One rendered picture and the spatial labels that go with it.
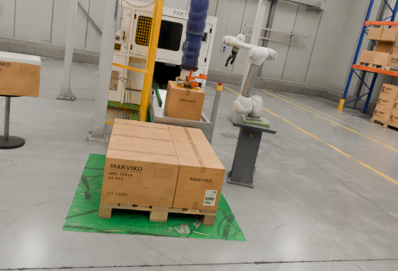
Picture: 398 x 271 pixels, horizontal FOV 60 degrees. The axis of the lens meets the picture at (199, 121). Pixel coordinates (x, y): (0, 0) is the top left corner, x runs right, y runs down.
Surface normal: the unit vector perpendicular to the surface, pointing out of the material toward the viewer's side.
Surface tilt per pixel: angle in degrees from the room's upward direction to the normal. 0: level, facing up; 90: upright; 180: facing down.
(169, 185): 90
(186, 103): 90
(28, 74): 90
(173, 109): 90
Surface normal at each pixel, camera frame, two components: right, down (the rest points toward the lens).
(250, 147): -0.07, 0.23
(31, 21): 0.26, 0.28
